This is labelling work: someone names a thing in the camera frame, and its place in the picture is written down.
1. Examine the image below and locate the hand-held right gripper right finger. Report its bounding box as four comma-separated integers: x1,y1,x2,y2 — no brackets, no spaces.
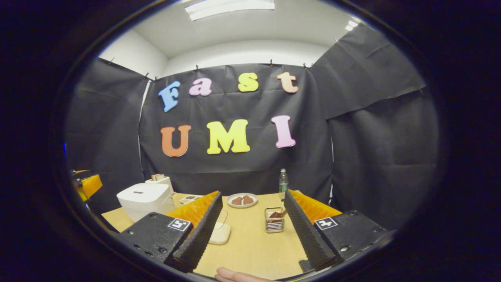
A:
284,189,388,271

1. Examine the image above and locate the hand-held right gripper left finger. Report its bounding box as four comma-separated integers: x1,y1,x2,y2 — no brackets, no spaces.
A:
117,191,223,273

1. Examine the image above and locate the metal wire chopstick holder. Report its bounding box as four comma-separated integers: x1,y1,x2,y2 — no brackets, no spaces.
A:
265,207,285,234

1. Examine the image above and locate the white rice cooker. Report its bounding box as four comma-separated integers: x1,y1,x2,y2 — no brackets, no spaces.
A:
117,183,176,223

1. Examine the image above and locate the white round plate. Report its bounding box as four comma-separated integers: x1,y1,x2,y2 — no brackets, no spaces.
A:
227,193,259,208

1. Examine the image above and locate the green label water bottle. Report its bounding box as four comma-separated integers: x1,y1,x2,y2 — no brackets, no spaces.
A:
278,169,289,201

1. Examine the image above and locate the white toaster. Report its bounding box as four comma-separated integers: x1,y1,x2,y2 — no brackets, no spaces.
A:
145,175,175,194

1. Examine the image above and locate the long ceiling light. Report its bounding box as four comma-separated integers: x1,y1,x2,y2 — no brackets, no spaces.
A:
185,0,275,21

